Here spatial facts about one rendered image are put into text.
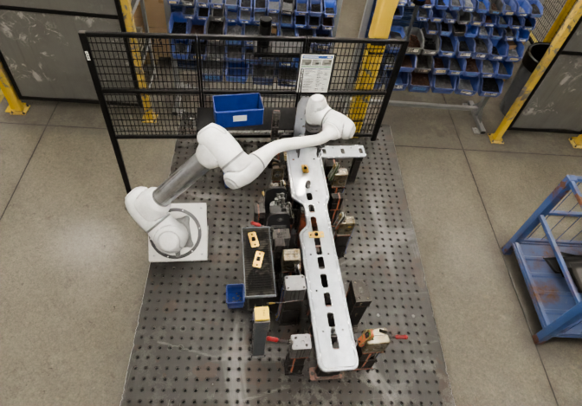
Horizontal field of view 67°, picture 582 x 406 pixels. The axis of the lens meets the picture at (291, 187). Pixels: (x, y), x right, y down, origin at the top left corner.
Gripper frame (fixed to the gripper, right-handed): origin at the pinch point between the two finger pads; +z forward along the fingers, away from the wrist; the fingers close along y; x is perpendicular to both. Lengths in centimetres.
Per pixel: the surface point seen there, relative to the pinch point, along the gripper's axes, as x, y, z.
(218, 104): 50, -51, 5
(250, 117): 36.2, -31.1, 3.8
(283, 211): -42.1, -18.8, -1.6
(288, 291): -83, -20, 4
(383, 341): -108, 20, 9
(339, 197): -21.1, 17.4, 15.4
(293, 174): -3.2, -7.7, 14.2
